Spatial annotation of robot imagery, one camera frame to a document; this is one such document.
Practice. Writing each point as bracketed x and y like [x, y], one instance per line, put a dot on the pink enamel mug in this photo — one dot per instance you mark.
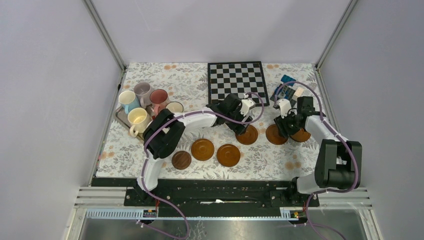
[159, 99]

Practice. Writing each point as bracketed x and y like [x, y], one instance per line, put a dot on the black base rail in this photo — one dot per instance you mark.
[218, 198]

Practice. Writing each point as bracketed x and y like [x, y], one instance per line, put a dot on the brown wooden coaster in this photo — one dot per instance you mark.
[202, 149]
[228, 155]
[249, 137]
[301, 136]
[273, 136]

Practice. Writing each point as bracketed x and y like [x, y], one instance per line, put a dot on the blue lego brick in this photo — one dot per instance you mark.
[287, 79]

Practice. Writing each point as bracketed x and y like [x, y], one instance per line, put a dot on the floral tablecloth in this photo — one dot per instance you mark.
[123, 155]

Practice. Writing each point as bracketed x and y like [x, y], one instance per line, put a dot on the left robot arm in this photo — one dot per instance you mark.
[163, 134]

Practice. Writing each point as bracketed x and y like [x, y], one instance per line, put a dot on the lavender ceramic mug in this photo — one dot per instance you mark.
[143, 92]

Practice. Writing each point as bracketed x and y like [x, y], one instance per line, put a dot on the metal serving tray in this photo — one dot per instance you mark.
[121, 117]

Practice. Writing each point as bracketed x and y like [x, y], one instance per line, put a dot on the cream yellow mug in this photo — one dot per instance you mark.
[139, 120]

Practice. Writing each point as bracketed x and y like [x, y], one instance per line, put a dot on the light blue mug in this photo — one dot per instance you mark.
[128, 101]

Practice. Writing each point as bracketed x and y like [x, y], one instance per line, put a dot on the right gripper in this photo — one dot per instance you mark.
[281, 123]

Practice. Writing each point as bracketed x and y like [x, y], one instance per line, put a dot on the black white chessboard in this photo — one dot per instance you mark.
[237, 78]

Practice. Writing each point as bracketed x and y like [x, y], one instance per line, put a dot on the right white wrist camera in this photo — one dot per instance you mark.
[284, 106]

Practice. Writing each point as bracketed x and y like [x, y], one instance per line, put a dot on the dark walnut coaster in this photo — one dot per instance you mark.
[181, 160]

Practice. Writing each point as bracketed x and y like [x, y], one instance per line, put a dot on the grey lego baseplate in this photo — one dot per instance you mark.
[287, 92]

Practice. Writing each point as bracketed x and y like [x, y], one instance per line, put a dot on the white black-rimmed enamel mug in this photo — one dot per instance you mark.
[175, 107]

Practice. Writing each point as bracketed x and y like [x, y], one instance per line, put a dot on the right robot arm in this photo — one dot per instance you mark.
[337, 167]

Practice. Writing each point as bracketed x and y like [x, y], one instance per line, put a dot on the white lego brick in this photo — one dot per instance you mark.
[298, 92]

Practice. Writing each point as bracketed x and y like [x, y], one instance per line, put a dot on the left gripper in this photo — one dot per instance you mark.
[238, 128]

